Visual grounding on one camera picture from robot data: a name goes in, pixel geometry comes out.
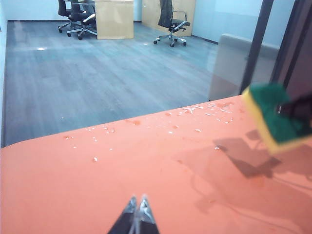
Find black vertical glass frame post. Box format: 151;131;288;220
240;0;272;95

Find black mesh office chair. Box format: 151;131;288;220
67;0;98;41
58;0;74;34

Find light wooden shelf cabinet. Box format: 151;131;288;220
141;0;197;38

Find dark brown door frame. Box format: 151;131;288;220
270;0;312;103

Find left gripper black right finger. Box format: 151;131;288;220
135;194;161;234

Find yellow sponge with green pad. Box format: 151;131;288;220
242;83;312;155

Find light wooden office desk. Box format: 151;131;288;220
94;0;135;40

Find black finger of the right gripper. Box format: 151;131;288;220
277;94;312;136

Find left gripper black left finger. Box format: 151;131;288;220
106;195;137;234

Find tall-backed black office chair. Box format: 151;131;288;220
153;0;191;48

